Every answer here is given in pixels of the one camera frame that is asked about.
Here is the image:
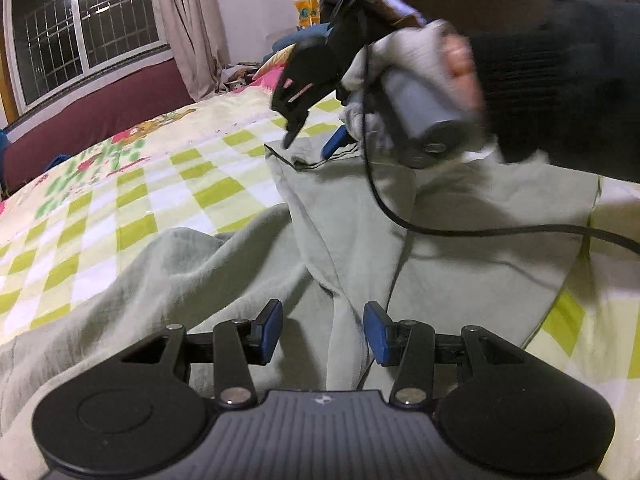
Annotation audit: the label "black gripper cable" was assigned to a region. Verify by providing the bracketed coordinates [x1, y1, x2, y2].
[359, 44, 640, 257]

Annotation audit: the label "maroon sofa bench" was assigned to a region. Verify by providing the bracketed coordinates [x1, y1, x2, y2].
[1, 60, 193, 193]

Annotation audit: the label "black sleeved right forearm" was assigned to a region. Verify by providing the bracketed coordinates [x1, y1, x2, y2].
[470, 0, 639, 182]

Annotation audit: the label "blue pillow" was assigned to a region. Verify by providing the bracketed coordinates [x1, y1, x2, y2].
[262, 23, 330, 63]

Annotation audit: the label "orange snack bag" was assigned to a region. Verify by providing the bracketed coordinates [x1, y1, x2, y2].
[292, 0, 320, 29]

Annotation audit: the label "barred window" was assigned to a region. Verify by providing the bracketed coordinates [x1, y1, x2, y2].
[2, 0, 168, 114]

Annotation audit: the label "beige right curtain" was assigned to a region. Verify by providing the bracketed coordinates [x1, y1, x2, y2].
[154, 0, 230, 102]

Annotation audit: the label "grey-green pants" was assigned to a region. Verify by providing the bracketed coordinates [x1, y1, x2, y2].
[1, 138, 597, 479]

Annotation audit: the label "checkered floral bed sheet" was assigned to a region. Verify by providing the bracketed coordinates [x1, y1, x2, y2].
[1, 87, 639, 479]

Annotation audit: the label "white gloved right hand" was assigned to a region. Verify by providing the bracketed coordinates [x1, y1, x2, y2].
[341, 20, 489, 170]

